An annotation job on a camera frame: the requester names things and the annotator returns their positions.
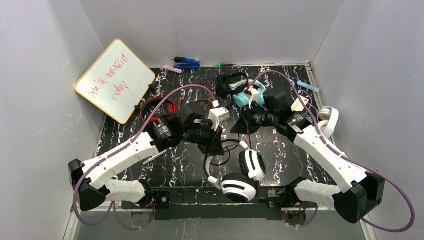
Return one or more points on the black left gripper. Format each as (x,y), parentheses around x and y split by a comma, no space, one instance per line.
(209,138)

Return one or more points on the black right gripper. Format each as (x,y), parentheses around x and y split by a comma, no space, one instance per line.
(247,117)

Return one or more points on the black and white headphones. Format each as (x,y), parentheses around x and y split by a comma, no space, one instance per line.
(239,187)

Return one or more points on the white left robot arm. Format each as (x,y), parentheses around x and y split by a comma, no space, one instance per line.
(92,180)

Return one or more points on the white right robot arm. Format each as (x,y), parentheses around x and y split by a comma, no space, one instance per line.
(357,191)

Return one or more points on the teal headphones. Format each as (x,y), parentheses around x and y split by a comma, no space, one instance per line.
(236,85)

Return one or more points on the white beige headphones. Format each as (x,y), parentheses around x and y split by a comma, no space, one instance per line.
(329,117)

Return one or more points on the small white labelled box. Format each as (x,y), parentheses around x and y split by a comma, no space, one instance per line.
(297,105)

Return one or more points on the white green capped pen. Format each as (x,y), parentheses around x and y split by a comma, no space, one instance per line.
(151,159)

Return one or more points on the green capped marker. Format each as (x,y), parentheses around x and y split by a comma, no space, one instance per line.
(222,65)

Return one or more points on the light blue marker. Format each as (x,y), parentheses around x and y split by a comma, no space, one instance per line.
(308,86)

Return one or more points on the pink marker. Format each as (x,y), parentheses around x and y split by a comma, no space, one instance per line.
(173,69)

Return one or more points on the blue stapler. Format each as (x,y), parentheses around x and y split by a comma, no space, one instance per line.
(186,63)

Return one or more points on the yellow framed whiteboard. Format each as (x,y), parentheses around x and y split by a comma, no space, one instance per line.
(116,82)

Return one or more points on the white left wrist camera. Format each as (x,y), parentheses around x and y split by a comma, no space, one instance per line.
(218,115)

